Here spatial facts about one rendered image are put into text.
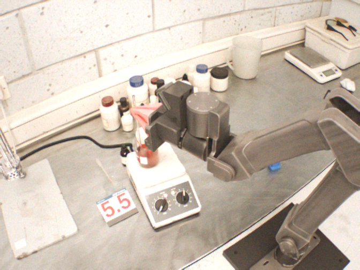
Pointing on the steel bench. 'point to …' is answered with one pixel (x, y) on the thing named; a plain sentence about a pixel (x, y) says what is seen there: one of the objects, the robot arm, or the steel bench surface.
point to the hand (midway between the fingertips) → (135, 111)
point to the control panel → (173, 207)
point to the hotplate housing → (158, 190)
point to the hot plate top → (163, 175)
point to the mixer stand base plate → (35, 210)
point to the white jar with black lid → (219, 79)
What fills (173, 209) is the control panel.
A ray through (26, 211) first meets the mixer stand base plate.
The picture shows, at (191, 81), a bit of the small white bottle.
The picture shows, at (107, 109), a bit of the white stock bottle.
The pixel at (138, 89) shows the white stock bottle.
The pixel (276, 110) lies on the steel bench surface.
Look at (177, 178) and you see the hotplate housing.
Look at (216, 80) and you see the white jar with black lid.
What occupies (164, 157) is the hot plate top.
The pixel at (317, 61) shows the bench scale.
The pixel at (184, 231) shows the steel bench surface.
